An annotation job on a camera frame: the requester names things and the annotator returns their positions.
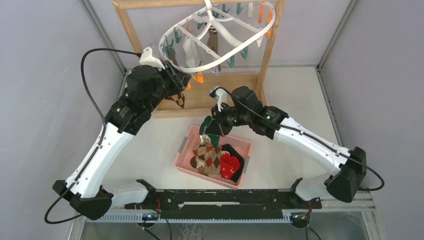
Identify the wooden hanger stand frame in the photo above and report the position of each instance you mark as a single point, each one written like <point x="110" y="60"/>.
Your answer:
<point x="197" y="101"/>

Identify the white round clip hanger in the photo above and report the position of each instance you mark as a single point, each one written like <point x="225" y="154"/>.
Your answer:
<point x="238" y="31"/>

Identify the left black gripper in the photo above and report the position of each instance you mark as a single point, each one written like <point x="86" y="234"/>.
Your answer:
<point x="179" y="79"/>

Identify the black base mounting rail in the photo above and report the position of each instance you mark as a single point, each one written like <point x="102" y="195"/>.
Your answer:
<point x="241" y="204"/>

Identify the red christmas sock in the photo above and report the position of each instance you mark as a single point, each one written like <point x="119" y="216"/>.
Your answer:
<point x="229" y="165"/>

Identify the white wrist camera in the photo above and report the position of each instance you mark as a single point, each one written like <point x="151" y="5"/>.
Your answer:
<point x="149" y="56"/>
<point x="220" y="95"/>

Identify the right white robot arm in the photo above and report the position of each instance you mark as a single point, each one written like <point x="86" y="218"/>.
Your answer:
<point x="345" y="168"/>

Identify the dark green sock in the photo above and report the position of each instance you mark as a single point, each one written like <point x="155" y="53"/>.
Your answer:
<point x="210" y="129"/>

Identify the pink plastic basket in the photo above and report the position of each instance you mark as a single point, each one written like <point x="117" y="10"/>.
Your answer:
<point x="185" y="154"/>

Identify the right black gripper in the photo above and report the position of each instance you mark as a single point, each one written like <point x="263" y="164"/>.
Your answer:
<point x="219" y="117"/>

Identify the white slotted cable duct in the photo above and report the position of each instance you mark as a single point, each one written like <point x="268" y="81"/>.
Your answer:
<point x="149" y="217"/>

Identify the beige brown patch sock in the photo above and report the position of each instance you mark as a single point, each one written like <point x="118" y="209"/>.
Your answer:
<point x="194" y="162"/>

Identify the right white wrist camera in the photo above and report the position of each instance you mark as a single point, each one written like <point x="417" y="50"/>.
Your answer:
<point x="220" y="95"/>

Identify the black sock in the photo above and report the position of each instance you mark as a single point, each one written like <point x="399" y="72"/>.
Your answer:
<point x="226" y="148"/>

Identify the taupe striped cuff sock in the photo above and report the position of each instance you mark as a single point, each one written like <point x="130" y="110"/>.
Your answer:
<point x="212" y="41"/>

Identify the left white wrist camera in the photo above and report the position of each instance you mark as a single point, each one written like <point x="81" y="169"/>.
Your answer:
<point x="149" y="56"/>

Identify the dark brown argyle sock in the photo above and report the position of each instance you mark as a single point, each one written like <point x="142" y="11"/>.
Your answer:
<point x="178" y="98"/>

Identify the white grey sock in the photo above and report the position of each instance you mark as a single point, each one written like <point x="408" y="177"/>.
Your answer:
<point x="192" y="57"/>

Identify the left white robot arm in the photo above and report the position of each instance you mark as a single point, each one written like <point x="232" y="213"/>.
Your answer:
<point x="83" y="189"/>

